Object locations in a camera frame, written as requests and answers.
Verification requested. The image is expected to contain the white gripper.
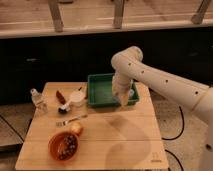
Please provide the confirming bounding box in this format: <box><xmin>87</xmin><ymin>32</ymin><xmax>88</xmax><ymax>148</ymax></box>
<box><xmin>112</xmin><ymin>74</ymin><xmax>132</xmax><ymax>106</ymax></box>

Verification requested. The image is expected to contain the blue sponge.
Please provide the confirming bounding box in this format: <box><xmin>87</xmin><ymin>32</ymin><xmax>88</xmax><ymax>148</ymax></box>
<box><xmin>129</xmin><ymin>89</ymin><xmax>135</xmax><ymax>98</ymax></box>

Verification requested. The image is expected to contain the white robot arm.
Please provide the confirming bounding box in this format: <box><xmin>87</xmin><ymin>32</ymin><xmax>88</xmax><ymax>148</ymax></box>
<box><xmin>111</xmin><ymin>46</ymin><xmax>213</xmax><ymax>171</ymax></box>

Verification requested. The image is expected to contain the green plastic tray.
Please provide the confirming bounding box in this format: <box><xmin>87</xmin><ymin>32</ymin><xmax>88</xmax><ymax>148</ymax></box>
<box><xmin>86</xmin><ymin>72</ymin><xmax>140</xmax><ymax>108</ymax></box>

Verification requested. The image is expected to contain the yellow bread piece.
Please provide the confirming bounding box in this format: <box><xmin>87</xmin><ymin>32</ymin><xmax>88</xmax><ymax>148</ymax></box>
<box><xmin>70</xmin><ymin>122</ymin><xmax>83</xmax><ymax>136</ymax></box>

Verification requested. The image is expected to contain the red brown sausage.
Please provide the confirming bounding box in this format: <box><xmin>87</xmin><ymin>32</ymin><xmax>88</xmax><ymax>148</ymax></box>
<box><xmin>56</xmin><ymin>91</ymin><xmax>66</xmax><ymax>104</ymax></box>

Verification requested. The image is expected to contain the orange bowl with berries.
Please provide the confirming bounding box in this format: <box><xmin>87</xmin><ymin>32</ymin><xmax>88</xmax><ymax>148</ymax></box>
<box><xmin>48</xmin><ymin>131</ymin><xmax>79</xmax><ymax>163</ymax></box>

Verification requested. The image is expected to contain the clear plastic bottle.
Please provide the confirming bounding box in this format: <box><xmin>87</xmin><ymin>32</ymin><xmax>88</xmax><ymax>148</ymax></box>
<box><xmin>30</xmin><ymin>88</ymin><xmax>47</xmax><ymax>113</ymax></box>

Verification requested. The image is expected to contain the white handled black brush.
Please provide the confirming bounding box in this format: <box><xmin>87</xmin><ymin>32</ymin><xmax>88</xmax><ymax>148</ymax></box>
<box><xmin>58</xmin><ymin>100</ymin><xmax>72</xmax><ymax>114</ymax></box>

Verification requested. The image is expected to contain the black floor cable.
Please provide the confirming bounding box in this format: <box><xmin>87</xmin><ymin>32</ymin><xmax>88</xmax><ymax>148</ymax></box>
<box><xmin>161</xmin><ymin>106</ymin><xmax>187</xmax><ymax>171</ymax></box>

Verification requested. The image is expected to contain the wooden post middle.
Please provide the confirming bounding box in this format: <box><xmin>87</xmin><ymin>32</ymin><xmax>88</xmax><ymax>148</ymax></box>
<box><xmin>113</xmin><ymin>0</ymin><xmax>125</xmax><ymax>29</ymax></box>

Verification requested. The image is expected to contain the wooden post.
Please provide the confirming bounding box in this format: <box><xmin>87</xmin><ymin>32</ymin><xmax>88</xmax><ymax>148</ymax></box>
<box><xmin>191</xmin><ymin>0</ymin><xmax>212</xmax><ymax>25</ymax></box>
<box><xmin>113</xmin><ymin>0</ymin><xmax>125</xmax><ymax>29</ymax></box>
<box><xmin>48</xmin><ymin>0</ymin><xmax>63</xmax><ymax>32</ymax></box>

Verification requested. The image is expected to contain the wooden post right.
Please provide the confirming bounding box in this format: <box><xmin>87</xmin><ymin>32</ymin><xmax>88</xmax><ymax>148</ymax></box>
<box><xmin>191</xmin><ymin>0</ymin><xmax>212</xmax><ymax>25</ymax></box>

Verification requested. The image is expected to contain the wooden post left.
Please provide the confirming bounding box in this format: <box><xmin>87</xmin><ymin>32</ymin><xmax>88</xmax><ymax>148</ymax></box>
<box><xmin>48</xmin><ymin>0</ymin><xmax>63</xmax><ymax>32</ymax></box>

